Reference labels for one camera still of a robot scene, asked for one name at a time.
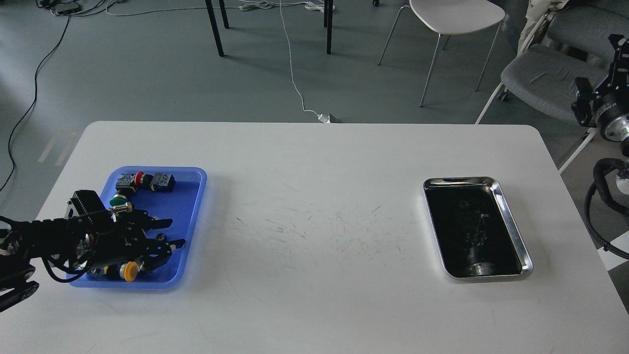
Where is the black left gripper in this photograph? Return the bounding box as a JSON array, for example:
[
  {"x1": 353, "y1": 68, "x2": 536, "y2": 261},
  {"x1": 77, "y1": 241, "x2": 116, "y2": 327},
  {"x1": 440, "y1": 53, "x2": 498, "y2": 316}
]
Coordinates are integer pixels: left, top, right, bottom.
[{"x1": 74, "y1": 210, "x2": 186, "y2": 273}]

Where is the white chair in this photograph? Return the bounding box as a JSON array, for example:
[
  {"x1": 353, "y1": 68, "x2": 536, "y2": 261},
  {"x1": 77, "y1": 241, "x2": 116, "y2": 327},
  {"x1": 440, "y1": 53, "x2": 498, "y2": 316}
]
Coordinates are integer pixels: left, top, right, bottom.
[{"x1": 377, "y1": 0, "x2": 506, "y2": 107}]

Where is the white floor cable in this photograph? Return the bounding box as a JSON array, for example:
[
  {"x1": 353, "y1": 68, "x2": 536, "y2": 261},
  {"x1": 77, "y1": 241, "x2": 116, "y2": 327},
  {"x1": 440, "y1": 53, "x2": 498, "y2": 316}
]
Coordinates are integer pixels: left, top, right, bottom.
[{"x1": 105, "y1": 0, "x2": 341, "y2": 123}]

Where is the blue plastic tray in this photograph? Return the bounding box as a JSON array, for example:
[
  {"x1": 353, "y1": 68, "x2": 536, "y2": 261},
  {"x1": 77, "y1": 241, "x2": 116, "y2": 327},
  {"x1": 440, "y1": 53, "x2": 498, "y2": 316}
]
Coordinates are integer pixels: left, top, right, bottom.
[{"x1": 70, "y1": 166, "x2": 207, "y2": 291}]

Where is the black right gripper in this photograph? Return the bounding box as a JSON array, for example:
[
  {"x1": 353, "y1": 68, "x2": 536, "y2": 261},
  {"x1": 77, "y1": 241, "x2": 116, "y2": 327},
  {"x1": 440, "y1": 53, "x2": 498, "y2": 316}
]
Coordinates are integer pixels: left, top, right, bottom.
[{"x1": 571, "y1": 34, "x2": 629, "y2": 143}]

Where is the yellow push button switch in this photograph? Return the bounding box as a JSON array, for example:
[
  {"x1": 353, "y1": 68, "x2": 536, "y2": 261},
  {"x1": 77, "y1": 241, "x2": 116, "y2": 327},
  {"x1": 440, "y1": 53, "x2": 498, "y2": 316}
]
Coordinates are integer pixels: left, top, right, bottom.
[{"x1": 88, "y1": 262, "x2": 139, "y2": 282}]

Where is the grey padded chair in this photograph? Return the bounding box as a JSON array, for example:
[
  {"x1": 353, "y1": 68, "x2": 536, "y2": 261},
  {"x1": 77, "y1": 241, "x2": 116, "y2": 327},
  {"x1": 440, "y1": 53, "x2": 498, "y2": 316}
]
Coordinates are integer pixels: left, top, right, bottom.
[{"x1": 474, "y1": 43, "x2": 612, "y2": 173}]

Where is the black floor cable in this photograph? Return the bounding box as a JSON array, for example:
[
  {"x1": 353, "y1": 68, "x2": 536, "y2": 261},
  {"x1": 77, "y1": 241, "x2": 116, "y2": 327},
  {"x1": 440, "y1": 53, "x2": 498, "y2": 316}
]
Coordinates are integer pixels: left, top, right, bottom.
[{"x1": 0, "y1": 0, "x2": 116, "y2": 192}]

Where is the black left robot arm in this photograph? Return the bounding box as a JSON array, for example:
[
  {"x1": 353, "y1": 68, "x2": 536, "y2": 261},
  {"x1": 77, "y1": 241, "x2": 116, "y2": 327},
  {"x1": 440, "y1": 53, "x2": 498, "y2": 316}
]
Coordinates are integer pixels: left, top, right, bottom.
[{"x1": 1, "y1": 190, "x2": 186, "y2": 311}]

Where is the silver metal tray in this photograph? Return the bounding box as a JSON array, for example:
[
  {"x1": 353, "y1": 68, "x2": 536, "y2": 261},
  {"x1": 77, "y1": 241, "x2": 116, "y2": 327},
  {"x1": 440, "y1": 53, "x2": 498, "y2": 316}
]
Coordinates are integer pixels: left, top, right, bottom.
[{"x1": 423, "y1": 176, "x2": 533, "y2": 282}]

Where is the green push button switch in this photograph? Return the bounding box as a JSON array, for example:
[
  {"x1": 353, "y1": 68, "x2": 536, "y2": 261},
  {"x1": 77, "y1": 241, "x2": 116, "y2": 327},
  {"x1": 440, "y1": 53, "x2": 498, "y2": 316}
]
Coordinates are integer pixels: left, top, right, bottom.
[{"x1": 109, "y1": 173, "x2": 137, "y2": 207}]

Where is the black table leg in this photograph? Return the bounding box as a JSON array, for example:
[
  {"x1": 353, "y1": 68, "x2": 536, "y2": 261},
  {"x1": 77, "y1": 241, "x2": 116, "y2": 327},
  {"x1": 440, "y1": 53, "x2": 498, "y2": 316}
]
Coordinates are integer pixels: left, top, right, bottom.
[
  {"x1": 204, "y1": 0, "x2": 225, "y2": 58},
  {"x1": 218, "y1": 0, "x2": 230, "y2": 29},
  {"x1": 323, "y1": 0, "x2": 334, "y2": 55}
]

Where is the red push button switch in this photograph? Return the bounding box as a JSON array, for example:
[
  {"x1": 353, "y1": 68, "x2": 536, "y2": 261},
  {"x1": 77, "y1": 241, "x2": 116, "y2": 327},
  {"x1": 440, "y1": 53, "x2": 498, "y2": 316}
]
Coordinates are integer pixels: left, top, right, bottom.
[{"x1": 133, "y1": 171, "x2": 176, "y2": 193}]

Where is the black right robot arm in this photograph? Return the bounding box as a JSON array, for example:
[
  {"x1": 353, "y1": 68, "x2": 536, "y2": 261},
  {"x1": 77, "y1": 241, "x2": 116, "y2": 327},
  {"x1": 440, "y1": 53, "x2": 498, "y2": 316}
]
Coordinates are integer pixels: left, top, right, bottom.
[{"x1": 572, "y1": 34, "x2": 629, "y2": 260}]

